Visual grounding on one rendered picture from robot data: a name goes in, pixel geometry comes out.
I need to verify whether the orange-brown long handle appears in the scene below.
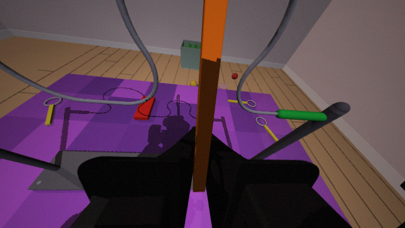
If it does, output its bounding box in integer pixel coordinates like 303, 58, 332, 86
193, 0, 228, 192

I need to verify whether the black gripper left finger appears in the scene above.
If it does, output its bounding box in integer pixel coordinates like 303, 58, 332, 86
77, 127, 196, 228

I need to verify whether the red rectangular block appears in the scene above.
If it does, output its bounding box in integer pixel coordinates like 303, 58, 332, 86
133, 97, 155, 120

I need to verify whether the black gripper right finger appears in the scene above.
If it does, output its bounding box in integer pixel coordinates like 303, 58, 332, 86
206, 134, 320, 228

